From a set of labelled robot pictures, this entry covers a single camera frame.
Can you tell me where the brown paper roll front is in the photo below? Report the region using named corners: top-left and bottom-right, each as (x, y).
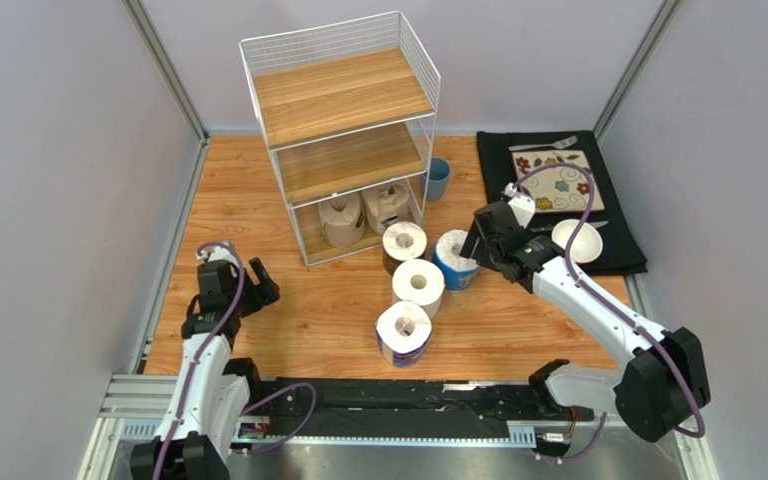
top-left (361, 183), bottom-right (411, 235)

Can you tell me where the brown paper roll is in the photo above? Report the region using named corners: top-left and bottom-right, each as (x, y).
top-left (318, 193), bottom-right (366, 248)
top-left (361, 183), bottom-right (411, 235)

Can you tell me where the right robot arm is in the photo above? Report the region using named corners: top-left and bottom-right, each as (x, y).
top-left (460, 197), bottom-right (711, 443)

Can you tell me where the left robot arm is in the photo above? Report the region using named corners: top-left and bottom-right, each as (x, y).
top-left (129, 242), bottom-right (280, 479)

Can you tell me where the blue patterned wrapped roll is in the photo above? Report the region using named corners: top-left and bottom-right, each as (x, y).
top-left (432, 229), bottom-right (479, 292)

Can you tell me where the floral square plate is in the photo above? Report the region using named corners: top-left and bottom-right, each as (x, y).
top-left (511, 150), bottom-right (605, 214)

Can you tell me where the blue plastic cup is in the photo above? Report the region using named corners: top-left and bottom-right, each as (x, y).
top-left (421, 157), bottom-right (452, 202)

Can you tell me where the plain white paper roll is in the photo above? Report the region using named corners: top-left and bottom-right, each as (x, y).
top-left (392, 259), bottom-right (445, 319)

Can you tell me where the white orange bowl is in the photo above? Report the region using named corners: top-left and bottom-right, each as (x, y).
top-left (551, 219), bottom-right (603, 264)

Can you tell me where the black wrapped paper roll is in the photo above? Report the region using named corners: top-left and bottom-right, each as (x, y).
top-left (382, 221), bottom-right (428, 275)

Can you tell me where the silver knife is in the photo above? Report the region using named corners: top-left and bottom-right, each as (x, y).
top-left (527, 221), bottom-right (609, 234)

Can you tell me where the silver fork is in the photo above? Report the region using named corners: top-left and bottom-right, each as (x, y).
top-left (508, 135), bottom-right (578, 152)

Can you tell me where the black cloth placemat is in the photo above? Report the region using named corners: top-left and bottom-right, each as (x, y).
top-left (476, 130), bottom-right (647, 276)

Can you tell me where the blue white wrapped roll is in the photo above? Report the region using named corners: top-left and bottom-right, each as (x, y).
top-left (375, 301), bottom-right (433, 368)

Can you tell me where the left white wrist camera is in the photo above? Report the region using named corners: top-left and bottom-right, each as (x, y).
top-left (195, 242), bottom-right (240, 268)

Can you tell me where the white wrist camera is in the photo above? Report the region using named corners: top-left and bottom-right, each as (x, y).
top-left (503, 183), bottom-right (536, 228)
top-left (195, 242), bottom-right (240, 268)

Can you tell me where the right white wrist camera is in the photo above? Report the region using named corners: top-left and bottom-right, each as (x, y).
top-left (503, 183), bottom-right (536, 228)

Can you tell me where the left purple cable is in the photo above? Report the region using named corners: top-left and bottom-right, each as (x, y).
top-left (149, 240), bottom-right (319, 480)

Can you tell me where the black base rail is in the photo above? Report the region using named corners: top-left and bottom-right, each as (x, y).
top-left (245, 377), bottom-right (598, 440)

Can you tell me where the white wire wooden shelf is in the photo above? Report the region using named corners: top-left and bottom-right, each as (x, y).
top-left (239, 11), bottom-right (441, 266)

